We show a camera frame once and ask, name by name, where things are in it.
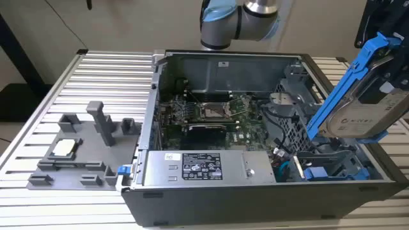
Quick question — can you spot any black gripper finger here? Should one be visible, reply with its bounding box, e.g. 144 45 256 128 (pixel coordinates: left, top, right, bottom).
358 40 409 104

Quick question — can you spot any hard disk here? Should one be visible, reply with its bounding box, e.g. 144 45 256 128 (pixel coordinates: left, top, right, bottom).
305 31 409 145

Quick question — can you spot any black disk wire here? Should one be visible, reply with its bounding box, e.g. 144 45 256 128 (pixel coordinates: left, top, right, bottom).
314 140 340 154

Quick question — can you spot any grey metal disk bay cage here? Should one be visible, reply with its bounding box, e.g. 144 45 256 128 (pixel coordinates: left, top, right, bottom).
258 63 324 157

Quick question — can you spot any blue disk carrier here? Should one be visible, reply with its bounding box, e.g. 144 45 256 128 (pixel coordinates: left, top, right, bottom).
302 167 370 182

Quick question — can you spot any metal socket cover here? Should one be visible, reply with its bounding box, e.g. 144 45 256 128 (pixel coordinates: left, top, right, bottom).
224 95 253 116

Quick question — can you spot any green motherboard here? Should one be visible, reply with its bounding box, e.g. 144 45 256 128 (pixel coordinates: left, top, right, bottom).
159 92 273 152

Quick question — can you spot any CPU socket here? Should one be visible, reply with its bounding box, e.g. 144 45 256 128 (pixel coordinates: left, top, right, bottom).
195 102 232 120

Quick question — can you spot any black graphics card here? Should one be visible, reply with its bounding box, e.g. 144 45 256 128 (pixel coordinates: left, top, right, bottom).
181 123 229 150

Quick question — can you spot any black power supply label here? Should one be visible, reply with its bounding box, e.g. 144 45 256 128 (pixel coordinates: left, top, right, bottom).
181 152 225 181

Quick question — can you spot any black open PC case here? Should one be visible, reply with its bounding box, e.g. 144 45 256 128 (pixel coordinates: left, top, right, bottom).
121 49 409 227

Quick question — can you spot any silver power supply unit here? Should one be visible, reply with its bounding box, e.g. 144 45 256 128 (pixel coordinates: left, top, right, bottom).
143 150 277 186

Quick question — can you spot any blue case latch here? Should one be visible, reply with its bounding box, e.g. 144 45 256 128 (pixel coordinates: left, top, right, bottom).
117 165 132 178

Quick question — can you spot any grey parts rack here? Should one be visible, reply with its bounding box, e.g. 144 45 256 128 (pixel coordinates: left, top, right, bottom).
27 101 144 191

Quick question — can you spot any silver CPU chip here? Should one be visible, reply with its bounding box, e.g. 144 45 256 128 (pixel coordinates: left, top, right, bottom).
52 138 79 157

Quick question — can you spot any black furniture stand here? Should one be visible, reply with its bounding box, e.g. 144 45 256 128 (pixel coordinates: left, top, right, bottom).
0 13 51 121

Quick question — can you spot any silver metal bracket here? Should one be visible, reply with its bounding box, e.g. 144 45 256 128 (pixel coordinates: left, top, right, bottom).
269 92 298 106

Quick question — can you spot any black cable bundle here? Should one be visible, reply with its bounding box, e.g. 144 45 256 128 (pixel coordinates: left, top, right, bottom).
260 104 292 159

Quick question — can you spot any blue data cable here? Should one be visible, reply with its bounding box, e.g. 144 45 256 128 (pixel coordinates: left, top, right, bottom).
274 160 290 181

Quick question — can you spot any thin black wall cable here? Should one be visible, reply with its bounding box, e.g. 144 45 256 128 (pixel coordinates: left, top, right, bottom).
44 0 87 50

